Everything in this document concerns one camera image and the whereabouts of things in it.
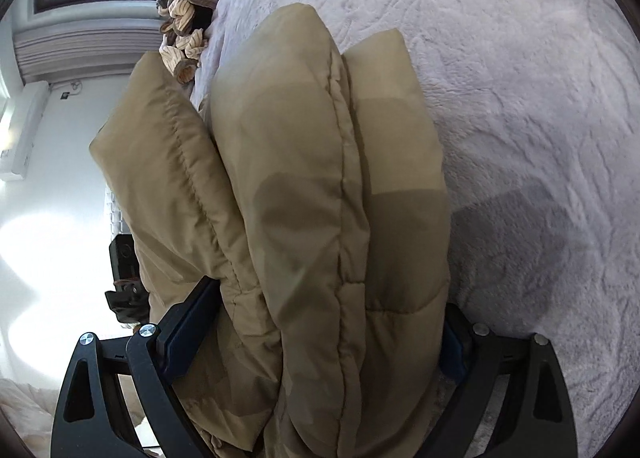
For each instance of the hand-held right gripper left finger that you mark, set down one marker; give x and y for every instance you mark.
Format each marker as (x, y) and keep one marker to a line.
(192, 318)

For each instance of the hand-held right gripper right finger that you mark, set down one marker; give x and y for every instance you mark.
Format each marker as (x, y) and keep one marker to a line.
(451, 353)

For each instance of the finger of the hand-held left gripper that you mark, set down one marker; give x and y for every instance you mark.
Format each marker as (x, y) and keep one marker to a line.
(127, 303)

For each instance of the khaki puffer jacket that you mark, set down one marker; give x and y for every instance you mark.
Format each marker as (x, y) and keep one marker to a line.
(300, 188)

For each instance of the cream cloth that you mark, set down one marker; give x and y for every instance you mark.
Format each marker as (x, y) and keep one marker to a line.
(30, 408)

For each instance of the white air conditioner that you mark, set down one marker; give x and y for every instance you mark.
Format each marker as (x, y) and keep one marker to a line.
(22, 133)

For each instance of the cream striped knit garment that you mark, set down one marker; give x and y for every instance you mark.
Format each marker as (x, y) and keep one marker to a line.
(182, 26)

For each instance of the lavender plush bed blanket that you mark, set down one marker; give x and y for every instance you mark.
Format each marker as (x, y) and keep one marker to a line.
(525, 88)

